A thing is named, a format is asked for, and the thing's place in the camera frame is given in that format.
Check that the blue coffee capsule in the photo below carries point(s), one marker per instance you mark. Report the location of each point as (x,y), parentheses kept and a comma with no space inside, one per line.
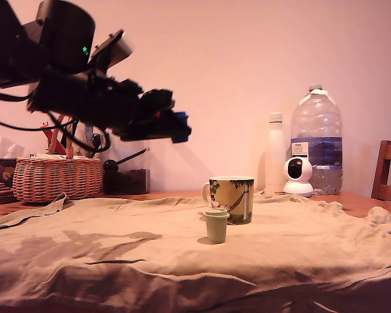
(181,116)

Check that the green coffee capsule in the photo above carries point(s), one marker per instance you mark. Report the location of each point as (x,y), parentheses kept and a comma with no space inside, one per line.
(216,228)

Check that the black coffee scoop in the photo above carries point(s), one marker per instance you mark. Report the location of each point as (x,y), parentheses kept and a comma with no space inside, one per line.
(109,166)

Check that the clear coffee bean container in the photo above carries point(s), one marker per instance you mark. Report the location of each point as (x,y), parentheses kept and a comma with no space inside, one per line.
(127,182)

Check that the cartoon print coffee mug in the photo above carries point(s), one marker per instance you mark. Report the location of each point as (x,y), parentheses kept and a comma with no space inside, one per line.
(236,202)

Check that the blue kitchen tool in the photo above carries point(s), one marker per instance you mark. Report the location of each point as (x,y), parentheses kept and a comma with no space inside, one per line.
(88,130)

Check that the black scissors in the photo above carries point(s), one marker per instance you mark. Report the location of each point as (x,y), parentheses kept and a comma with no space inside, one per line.
(97,138)

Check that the red kitchen tool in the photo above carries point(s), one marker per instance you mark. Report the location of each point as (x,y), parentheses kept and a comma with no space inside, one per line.
(48,133)

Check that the white paper sheet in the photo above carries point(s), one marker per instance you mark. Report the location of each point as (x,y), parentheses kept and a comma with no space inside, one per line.
(58,156)

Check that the white insulated bottle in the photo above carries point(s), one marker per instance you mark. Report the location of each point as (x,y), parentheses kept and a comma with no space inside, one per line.
(275,156)

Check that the beige cloth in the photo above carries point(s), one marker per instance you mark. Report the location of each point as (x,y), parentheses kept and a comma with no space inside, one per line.
(182,261)

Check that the patterned tissue box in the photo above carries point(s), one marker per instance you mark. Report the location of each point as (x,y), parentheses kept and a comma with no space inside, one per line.
(0,171)

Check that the large clear water bottle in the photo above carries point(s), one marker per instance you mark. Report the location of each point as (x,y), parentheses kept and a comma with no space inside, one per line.
(316,130)

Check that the wooden chair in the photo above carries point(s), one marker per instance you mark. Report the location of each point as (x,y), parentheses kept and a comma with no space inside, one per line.
(381,169)

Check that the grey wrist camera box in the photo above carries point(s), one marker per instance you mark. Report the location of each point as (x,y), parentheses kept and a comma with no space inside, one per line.
(117,49)

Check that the small white round camera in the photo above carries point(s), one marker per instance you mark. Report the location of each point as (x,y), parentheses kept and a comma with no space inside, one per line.
(298,189)

